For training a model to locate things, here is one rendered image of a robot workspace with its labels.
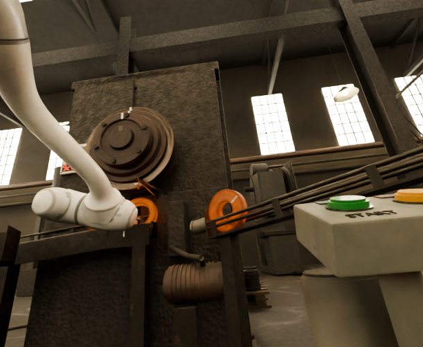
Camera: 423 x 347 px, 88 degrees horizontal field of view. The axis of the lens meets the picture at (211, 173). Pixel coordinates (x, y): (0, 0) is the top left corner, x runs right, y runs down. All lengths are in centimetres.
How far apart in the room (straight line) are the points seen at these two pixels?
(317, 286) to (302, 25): 582
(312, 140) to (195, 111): 725
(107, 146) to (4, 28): 67
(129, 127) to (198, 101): 49
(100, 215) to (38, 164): 991
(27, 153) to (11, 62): 1059
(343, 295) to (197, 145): 103
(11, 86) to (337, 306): 71
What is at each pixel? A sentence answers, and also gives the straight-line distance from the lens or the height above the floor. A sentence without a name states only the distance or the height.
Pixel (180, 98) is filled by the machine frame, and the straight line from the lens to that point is 146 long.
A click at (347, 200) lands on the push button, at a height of 61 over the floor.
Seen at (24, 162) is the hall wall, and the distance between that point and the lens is 1111.
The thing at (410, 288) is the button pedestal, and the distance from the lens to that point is 29.
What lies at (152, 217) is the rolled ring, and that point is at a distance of 107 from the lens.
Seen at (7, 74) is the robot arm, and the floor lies 93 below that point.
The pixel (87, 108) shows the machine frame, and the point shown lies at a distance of 168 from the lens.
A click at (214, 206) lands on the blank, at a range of 82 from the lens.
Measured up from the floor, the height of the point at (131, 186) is 89.
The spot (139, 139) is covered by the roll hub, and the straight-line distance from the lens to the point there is 110.
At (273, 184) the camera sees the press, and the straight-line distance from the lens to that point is 531.
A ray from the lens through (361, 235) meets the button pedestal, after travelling 24.
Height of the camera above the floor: 57
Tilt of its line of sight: 20 degrees up
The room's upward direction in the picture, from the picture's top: 5 degrees counter-clockwise
